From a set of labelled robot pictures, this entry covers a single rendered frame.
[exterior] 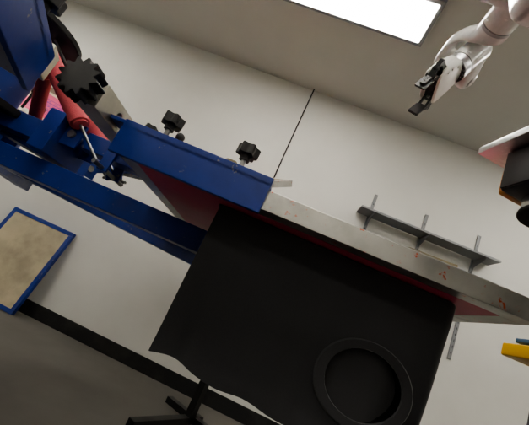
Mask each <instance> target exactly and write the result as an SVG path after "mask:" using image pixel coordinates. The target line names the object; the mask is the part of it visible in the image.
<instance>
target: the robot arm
mask: <svg viewBox="0 0 529 425"><path fill-rule="evenodd" d="M479 1H481V2H483V3H487V4H490V5H493V6H492V8H491V9H490V10H489V11H488V12H487V13H486V15H485V16H484V18H483V19H482V21H481V22H480V23H479V24H475V25H472V26H468V27H466V28H464V29H462V30H459V31H458V32H456V33H455V34H454V35H453V36H452V37H451V38H450V39H449V40H448V41H447V42H446V43H445V44H444V46H443V47H442V49H441V50H440V52H439V53H438V55H437V56H436V58H435V60H434V66H432V67H431V68H429V69H428V70H427V72H426V74H425V75H424V76H423V77H422V78H421V79H420V80H419V81H418V82H417V83H415V84H414V85H415V86H416V87H418V88H420V93H419V96H420V98H422V99H421V100H420V101H419V102H418V103H416V104H414V105H413V106H412V107H411V108H409V109H408V112H410V113H412V114H413V115H415V116H417V115H418V114H419V113H421V112H422V111H423V110H427V109H428V108H429V107H430V106H431V104H432V103H434V102H435V101H436V100H438V99H439V98H440V97H441V96H442V95H443V94H445V93H446V92H447V91H448V90H449V89H450V88H451V87H452V86H453V85H455V86H457V87H458V88H459V89H465V88H467V87H469V86H470V85H472V84H473V83H474V81H475V80H476V79H477V77H478V73H479V71H480V69H481V67H482V65H483V64H484V62H485V60H486V59H487V58H488V57H489V55H490V54H491V52H492V48H493V47H492V46H497V45H500V44H502V43H503V42H504V41H506V39H507V38H508V37H509V36H510V35H511V34H512V33H513V31H514V30H515V29H516V28H517V27H518V26H519V25H522V26H524V27H527V28H529V0H479ZM463 41H464V42H466V44H465V45H463V46H462V47H461V48H459V49H458V50H457V49H456V45H457V44H458V42H463ZM428 97H429V98H428ZM424 100H427V103H426V104H425V105H423V104H421V103H422V102H423V101H424Z"/></svg>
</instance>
